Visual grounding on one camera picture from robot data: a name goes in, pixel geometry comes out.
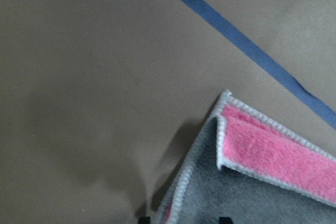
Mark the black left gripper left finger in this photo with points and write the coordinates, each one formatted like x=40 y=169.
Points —
x=144 y=220

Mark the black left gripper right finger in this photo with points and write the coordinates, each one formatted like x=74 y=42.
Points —
x=225 y=220

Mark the pink and grey towel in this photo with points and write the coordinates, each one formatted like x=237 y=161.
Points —
x=248 y=168

